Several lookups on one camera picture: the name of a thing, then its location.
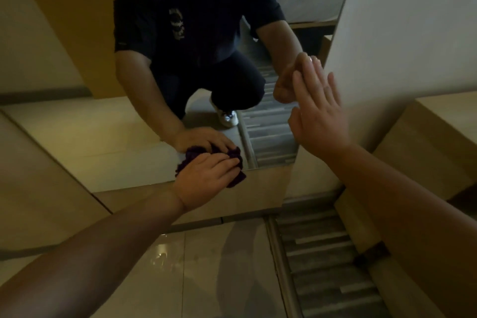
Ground person's right hand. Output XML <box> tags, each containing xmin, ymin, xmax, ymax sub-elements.
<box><xmin>288</xmin><ymin>56</ymin><xmax>351</xmax><ymax>161</ymax></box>

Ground person's left hand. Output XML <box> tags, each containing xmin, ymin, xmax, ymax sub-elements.
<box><xmin>173</xmin><ymin>152</ymin><xmax>241</xmax><ymax>214</ymax></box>

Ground purple cleaning cloth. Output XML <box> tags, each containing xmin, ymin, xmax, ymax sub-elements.
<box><xmin>175</xmin><ymin>146</ymin><xmax>247</xmax><ymax>189</ymax></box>

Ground person's right forearm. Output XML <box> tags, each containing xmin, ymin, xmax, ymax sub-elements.
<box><xmin>331</xmin><ymin>143</ymin><xmax>477</xmax><ymax>318</ymax></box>

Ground person's left forearm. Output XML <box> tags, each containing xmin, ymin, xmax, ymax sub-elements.
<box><xmin>0</xmin><ymin>187</ymin><xmax>186</xmax><ymax>318</ymax></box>

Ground light wooden cabinet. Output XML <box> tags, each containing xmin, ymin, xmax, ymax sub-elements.
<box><xmin>335</xmin><ymin>90</ymin><xmax>477</xmax><ymax>318</ymax></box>

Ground metal floor threshold strip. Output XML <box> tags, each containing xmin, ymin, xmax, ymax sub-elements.
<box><xmin>264</xmin><ymin>215</ymin><xmax>303</xmax><ymax>318</ymax></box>

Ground large wall mirror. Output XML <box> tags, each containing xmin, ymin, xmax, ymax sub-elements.
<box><xmin>0</xmin><ymin>0</ymin><xmax>358</xmax><ymax>195</ymax></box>

